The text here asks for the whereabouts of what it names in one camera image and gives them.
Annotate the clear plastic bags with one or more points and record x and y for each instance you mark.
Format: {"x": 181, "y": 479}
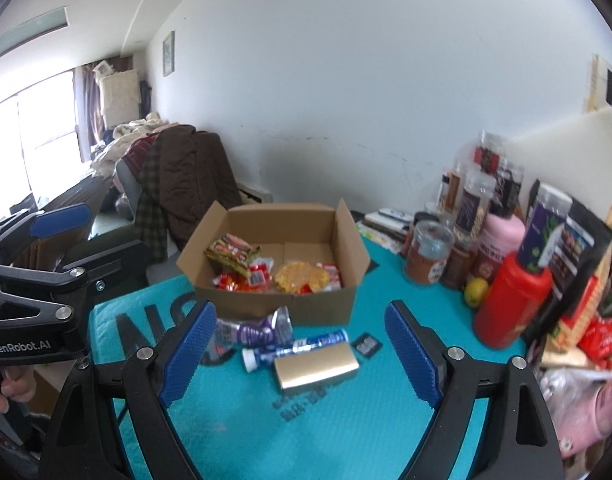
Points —
{"x": 566, "y": 382}

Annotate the bright window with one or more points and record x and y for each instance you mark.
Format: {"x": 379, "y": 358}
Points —
{"x": 35, "y": 130}

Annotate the purple silver snack packet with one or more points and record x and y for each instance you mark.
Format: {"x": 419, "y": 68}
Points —
{"x": 256, "y": 332}

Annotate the large red snack packet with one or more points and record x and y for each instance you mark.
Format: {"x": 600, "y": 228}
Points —
{"x": 260, "y": 276}

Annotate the grey chair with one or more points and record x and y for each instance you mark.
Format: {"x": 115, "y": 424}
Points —
{"x": 128, "y": 185}

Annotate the yellow green lemon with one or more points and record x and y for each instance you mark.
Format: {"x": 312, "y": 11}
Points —
{"x": 476, "y": 291}

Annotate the small framed wall picture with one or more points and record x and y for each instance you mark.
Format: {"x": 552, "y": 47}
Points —
{"x": 168, "y": 53}

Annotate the stack of flat cardboard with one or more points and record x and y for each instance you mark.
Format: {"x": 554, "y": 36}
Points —
{"x": 93, "y": 189}

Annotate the teal bubble mat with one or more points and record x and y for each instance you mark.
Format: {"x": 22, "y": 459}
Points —
{"x": 311, "y": 435}

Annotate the small black packet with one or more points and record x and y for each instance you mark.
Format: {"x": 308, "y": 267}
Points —
{"x": 367, "y": 346}

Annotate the wide jar brown powder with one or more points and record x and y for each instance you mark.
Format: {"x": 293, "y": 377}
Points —
{"x": 426, "y": 260}

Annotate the blue tablet tube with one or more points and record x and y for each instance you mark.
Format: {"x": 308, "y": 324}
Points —
{"x": 311, "y": 342}

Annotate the pink bottle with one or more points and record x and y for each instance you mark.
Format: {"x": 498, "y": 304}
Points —
{"x": 501, "y": 240}

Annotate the dark green plaid cloth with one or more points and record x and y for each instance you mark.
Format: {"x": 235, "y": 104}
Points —
{"x": 150, "y": 210}

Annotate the clear jar brown label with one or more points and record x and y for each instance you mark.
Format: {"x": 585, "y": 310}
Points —
{"x": 451, "y": 187}

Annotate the small white box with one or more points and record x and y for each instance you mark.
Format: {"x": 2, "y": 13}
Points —
{"x": 102, "y": 66}

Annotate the red striped cloth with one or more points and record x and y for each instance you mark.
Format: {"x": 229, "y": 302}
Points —
{"x": 135, "y": 155}

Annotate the clear jar red label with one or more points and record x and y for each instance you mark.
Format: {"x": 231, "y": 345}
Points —
{"x": 488, "y": 157}

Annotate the clear jar dark label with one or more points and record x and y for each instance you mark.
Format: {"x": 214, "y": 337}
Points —
{"x": 508, "y": 187}

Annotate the large black pouch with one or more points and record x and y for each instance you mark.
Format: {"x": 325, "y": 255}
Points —
{"x": 581, "y": 245}

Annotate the yellow red snack box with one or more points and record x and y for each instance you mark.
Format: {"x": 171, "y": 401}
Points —
{"x": 581, "y": 310}

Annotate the white baseboard heater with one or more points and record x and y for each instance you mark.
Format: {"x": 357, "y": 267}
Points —
{"x": 253, "y": 193}

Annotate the brown quilted jacket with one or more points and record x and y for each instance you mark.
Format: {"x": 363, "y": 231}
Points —
{"x": 190, "y": 175}

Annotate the clear jar purple label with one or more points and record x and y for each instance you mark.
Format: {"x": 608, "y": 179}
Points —
{"x": 538, "y": 230}

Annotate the red snack bag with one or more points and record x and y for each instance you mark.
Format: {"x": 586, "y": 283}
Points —
{"x": 603, "y": 340}

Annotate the floral paper pack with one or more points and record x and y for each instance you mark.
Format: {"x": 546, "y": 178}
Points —
{"x": 381, "y": 242}

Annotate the white remote control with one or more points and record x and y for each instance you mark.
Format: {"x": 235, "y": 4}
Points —
{"x": 393, "y": 215}

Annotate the small red snack packet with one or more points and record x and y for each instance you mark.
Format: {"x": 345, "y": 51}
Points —
{"x": 228, "y": 284}

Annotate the clear waffle cookie packet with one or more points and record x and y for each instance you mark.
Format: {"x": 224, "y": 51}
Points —
{"x": 298, "y": 275}

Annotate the narrow black pouch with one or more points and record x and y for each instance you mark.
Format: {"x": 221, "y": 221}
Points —
{"x": 533, "y": 200}

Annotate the person's left hand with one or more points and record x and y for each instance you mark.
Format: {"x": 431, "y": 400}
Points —
{"x": 8, "y": 390}

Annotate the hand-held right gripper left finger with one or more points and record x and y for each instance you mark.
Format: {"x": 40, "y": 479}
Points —
{"x": 185, "y": 355}

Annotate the gold rectangular box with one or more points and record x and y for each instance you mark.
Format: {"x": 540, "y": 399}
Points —
{"x": 316, "y": 367}

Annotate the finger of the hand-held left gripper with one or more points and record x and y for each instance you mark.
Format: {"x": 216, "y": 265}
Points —
{"x": 60, "y": 220}
{"x": 110, "y": 260}

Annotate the green red noodle packet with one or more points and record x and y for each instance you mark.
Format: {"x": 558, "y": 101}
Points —
{"x": 230, "y": 252}

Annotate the tall jar with seeds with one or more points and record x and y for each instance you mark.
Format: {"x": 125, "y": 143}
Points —
{"x": 471, "y": 210}

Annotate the brown cardboard box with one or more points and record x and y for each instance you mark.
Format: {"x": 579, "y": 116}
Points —
{"x": 316, "y": 306}

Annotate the red flask bottle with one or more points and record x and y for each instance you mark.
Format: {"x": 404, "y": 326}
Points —
{"x": 511, "y": 300}

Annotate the small black lid jar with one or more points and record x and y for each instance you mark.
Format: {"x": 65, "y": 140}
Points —
{"x": 431, "y": 210}

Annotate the dark green chair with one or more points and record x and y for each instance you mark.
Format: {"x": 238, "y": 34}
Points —
{"x": 113, "y": 232}

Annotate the red white snack packet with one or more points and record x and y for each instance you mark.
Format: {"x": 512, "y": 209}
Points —
{"x": 331, "y": 272}

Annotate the cream bedding pile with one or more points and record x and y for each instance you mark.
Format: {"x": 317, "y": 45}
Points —
{"x": 130, "y": 130}

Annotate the cream quilted panel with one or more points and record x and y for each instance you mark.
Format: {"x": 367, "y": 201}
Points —
{"x": 118, "y": 97}

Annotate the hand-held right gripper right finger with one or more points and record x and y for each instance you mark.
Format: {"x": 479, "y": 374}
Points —
{"x": 413, "y": 355}

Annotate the brown curtain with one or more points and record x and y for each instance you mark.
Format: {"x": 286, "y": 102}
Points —
{"x": 85, "y": 110}

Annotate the recessed ceiling light panel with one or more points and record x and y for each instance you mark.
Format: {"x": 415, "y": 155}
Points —
{"x": 30, "y": 30}

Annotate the small brown jar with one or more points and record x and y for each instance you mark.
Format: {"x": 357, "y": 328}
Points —
{"x": 457, "y": 266}

